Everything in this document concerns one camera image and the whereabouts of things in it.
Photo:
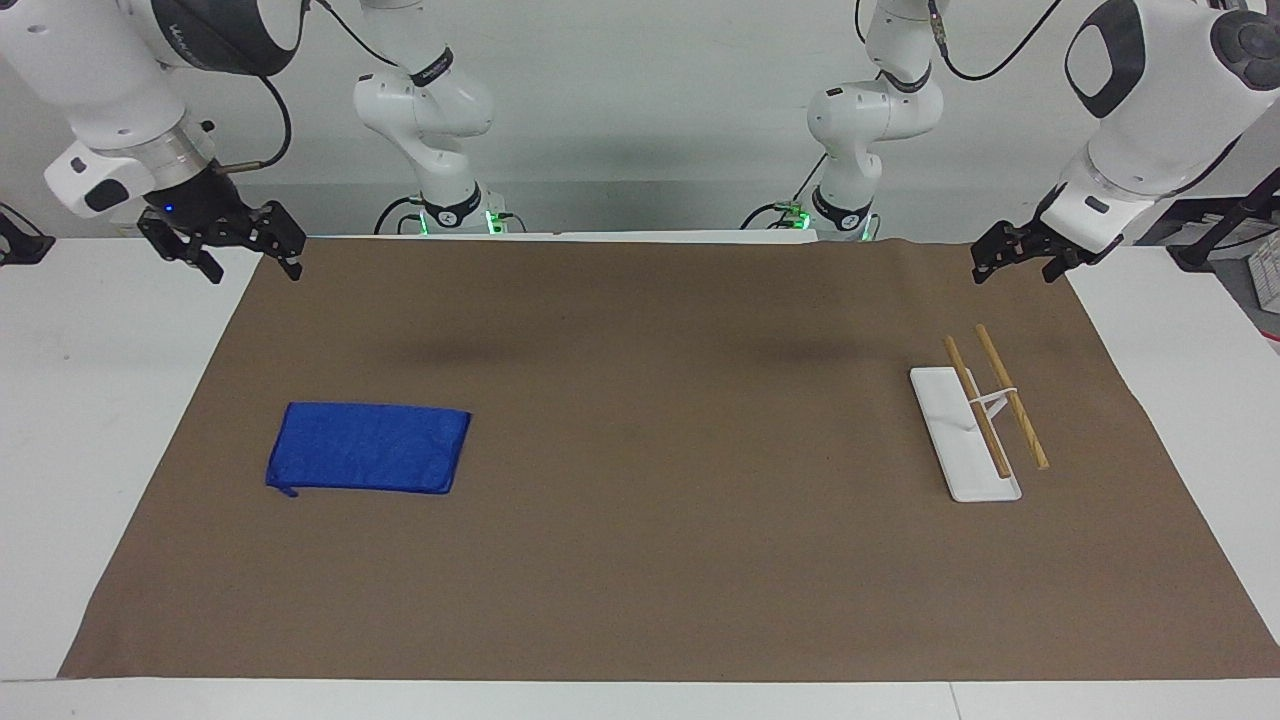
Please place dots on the white crate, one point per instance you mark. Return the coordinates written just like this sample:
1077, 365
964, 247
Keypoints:
1265, 275

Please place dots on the blue towel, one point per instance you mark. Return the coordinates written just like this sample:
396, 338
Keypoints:
365, 448

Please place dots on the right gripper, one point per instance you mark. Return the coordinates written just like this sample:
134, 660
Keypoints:
195, 200

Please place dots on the white rack with wooden bars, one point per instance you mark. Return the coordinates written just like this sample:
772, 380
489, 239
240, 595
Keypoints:
965, 440

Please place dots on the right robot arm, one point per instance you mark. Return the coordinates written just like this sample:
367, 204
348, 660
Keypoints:
100, 70

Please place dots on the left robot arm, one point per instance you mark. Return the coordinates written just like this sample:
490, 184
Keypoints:
1160, 90

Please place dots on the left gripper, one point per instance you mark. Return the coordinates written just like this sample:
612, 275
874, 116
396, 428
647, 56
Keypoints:
1048, 220

